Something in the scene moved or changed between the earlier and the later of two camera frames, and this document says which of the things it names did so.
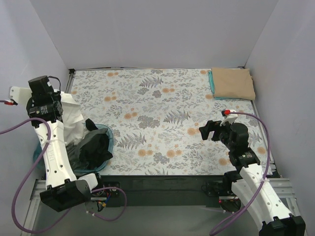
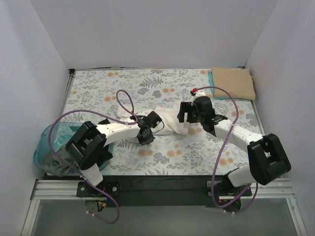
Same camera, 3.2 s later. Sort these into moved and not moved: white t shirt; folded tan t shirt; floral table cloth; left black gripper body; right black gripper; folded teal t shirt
Moved: right black gripper; white t shirt; left black gripper body
Not moved: floral table cloth; folded teal t shirt; folded tan t shirt
